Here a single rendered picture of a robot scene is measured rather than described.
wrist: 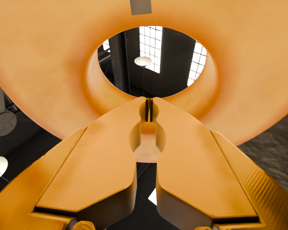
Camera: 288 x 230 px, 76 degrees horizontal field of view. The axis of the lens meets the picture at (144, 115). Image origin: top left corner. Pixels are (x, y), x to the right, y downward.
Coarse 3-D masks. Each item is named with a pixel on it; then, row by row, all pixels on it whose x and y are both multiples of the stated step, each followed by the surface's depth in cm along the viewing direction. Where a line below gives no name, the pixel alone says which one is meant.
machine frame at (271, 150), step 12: (264, 132) 41; (276, 132) 40; (240, 144) 48; (252, 144) 45; (264, 144) 43; (276, 144) 41; (252, 156) 48; (264, 156) 45; (276, 156) 43; (264, 168) 48; (276, 168) 45; (276, 180) 48
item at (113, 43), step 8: (120, 32) 427; (112, 40) 416; (120, 40) 439; (112, 48) 433; (120, 48) 451; (112, 56) 451; (120, 56) 464; (112, 64) 471; (120, 64) 479; (120, 72) 494; (120, 80) 493; (128, 80) 522; (120, 88) 516; (128, 88) 545
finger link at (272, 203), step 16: (224, 144) 8; (240, 160) 7; (240, 176) 6; (256, 176) 6; (256, 192) 6; (272, 192) 6; (256, 208) 5; (272, 208) 5; (224, 224) 5; (240, 224) 5; (256, 224) 5; (272, 224) 5
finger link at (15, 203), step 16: (80, 128) 8; (64, 144) 8; (48, 160) 7; (64, 160) 7; (16, 176) 6; (32, 176) 6; (48, 176) 6; (0, 192) 6; (16, 192) 6; (32, 192) 6; (0, 208) 5; (16, 208) 5; (32, 208) 5; (0, 224) 5; (16, 224) 5; (32, 224) 5; (48, 224) 5; (64, 224) 5
